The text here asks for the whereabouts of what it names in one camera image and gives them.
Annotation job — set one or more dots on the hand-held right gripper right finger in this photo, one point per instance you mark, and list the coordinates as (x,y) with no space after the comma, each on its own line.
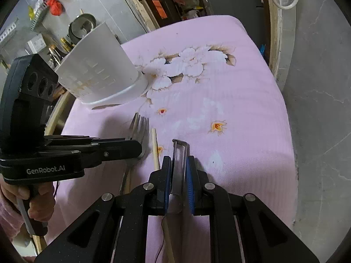
(189,183)

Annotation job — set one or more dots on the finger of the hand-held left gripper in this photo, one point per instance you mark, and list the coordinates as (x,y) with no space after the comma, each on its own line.
(120,150)

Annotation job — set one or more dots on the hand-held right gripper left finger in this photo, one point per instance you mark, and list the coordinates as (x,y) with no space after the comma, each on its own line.
(166,180)

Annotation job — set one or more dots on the steel peeler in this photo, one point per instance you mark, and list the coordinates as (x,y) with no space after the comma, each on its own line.
(177,175)

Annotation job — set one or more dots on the steel fork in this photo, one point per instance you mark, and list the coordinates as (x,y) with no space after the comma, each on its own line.
(139,126)

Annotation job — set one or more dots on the white plastic utensil holder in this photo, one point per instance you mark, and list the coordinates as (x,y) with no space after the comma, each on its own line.
(96,68)

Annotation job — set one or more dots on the person's left hand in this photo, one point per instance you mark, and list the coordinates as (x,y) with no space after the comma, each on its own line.
(46,197)

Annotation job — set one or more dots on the pink floral cloth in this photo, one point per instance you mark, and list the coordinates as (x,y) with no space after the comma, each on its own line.
(233,142)

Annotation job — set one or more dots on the red plastic bag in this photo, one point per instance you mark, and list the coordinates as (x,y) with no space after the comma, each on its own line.
(54,5)

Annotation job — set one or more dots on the white wall box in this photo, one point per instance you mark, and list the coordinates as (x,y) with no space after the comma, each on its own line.
(35,43)

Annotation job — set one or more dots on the white wall rack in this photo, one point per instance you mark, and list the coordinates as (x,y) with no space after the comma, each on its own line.
(6,33)

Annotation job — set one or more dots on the grey wall rack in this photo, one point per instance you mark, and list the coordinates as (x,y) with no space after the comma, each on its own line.
(38,16)

